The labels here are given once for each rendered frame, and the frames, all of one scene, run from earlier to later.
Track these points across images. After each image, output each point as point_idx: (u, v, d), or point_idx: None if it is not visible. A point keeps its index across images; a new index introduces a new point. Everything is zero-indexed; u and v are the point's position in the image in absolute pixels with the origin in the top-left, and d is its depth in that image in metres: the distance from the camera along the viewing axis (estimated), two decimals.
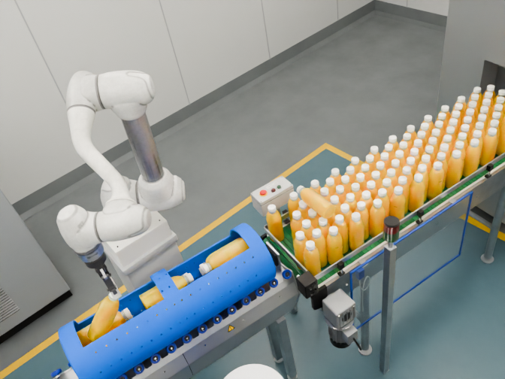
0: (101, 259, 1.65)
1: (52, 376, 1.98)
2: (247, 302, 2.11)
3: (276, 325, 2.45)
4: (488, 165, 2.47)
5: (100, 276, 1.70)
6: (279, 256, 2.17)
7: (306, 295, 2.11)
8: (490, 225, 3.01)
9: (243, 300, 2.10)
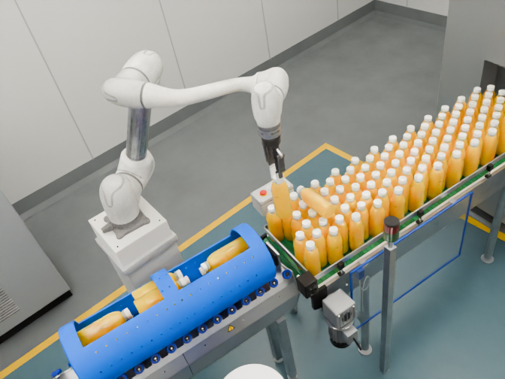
0: (279, 139, 1.82)
1: (52, 376, 1.98)
2: (247, 302, 2.11)
3: (276, 325, 2.45)
4: (488, 165, 2.47)
5: (273, 157, 1.86)
6: (279, 256, 2.17)
7: (306, 295, 2.11)
8: (490, 225, 3.01)
9: (243, 300, 2.10)
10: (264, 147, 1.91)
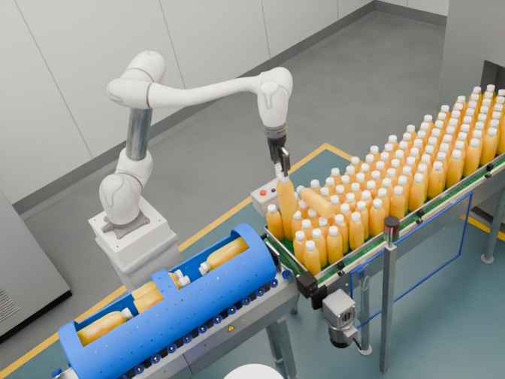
0: (285, 137, 1.84)
1: (52, 376, 1.98)
2: (247, 302, 2.11)
3: (276, 325, 2.45)
4: (488, 165, 2.47)
5: (279, 156, 1.89)
6: (279, 256, 2.17)
7: (306, 295, 2.11)
8: (490, 225, 3.01)
9: (243, 300, 2.10)
10: (270, 147, 1.94)
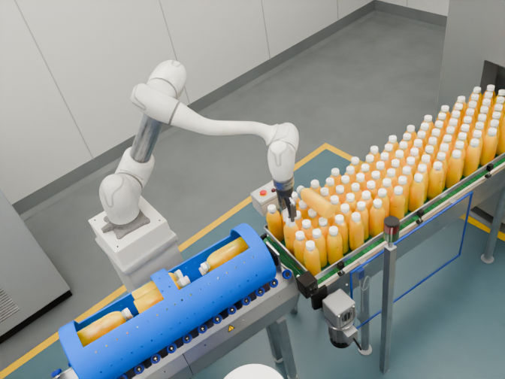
0: (291, 189, 2.02)
1: (52, 376, 1.98)
2: (247, 302, 2.11)
3: (276, 325, 2.45)
4: (488, 165, 2.47)
5: (286, 204, 2.07)
6: (279, 256, 2.17)
7: (306, 295, 2.11)
8: (490, 225, 3.01)
9: (243, 300, 2.10)
10: (278, 195, 2.12)
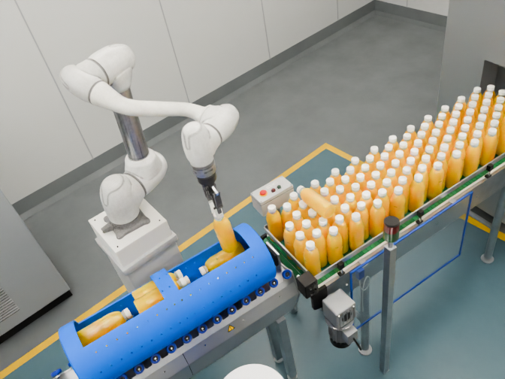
0: (214, 177, 1.81)
1: (52, 376, 1.98)
2: (247, 302, 2.11)
3: (276, 325, 2.45)
4: (488, 165, 2.47)
5: (210, 194, 1.85)
6: (279, 256, 2.17)
7: (306, 295, 2.11)
8: (490, 225, 3.01)
9: (243, 300, 2.10)
10: None
